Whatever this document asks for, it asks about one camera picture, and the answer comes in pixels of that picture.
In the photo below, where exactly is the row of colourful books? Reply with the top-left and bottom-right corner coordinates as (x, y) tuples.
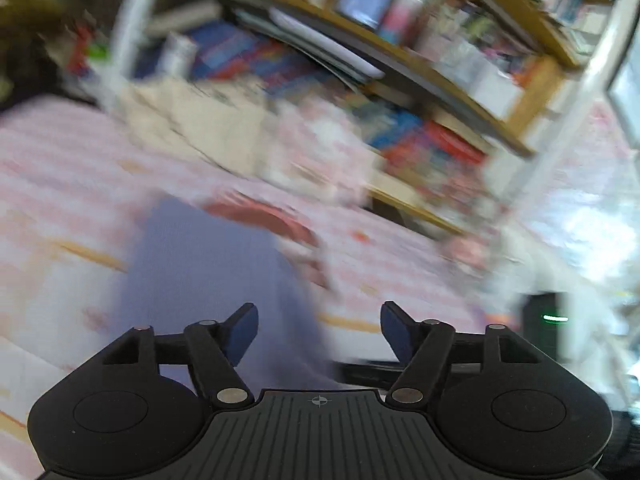
(189, 22), (493, 183)

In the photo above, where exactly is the pink and purple sweater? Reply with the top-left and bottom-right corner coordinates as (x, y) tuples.
(109, 192), (343, 397)

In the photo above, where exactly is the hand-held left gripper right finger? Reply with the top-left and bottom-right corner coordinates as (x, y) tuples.
(379, 300), (546, 407)

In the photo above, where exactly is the red box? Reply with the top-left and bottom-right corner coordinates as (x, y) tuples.
(389, 122), (488, 173)

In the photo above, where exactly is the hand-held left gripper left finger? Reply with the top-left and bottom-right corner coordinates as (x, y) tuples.
(97, 302), (261, 408)

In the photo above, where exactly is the cream tote bag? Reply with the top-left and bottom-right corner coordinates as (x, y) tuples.
(114, 81), (282, 182)

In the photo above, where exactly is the white bookshelf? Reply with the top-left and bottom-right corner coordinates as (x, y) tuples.
(109, 0), (640, 243)

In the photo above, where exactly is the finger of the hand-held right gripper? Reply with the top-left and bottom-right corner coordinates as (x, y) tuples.
(339, 360), (407, 390)

